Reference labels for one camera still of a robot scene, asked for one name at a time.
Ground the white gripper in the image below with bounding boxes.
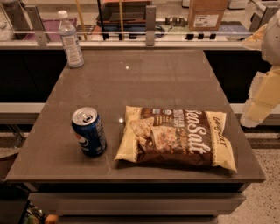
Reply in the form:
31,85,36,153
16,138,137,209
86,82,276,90
240,10,280,128

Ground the blue pepsi can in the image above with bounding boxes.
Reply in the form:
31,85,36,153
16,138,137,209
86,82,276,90
72,107,107,157

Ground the clear plastic water bottle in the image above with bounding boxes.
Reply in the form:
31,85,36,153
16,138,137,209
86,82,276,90
58,10,84,68

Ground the cardboard box with label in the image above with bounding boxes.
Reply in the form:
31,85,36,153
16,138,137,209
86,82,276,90
187,0,228,32

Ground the sea salt chips bag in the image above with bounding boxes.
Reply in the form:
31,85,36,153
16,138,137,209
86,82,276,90
115,106,236,171

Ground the yellow wooden stick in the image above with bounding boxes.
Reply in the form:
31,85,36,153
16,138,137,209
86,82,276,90
75,0,88,40

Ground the purple mat behind glass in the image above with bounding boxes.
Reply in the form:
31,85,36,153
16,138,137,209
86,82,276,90
24,17,77,42

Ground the right metal railing bracket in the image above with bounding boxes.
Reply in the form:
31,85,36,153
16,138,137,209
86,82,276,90
248,6,278,32

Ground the metal railing bracket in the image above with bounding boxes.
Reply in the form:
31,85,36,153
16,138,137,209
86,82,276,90
146,5,156,46
25,5,48,46
248,6,278,32

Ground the centre metal railing bracket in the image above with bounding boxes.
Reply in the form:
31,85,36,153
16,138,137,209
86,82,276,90
146,5,156,46

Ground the left metal railing bracket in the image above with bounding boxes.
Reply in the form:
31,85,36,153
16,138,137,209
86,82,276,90
25,5,48,46

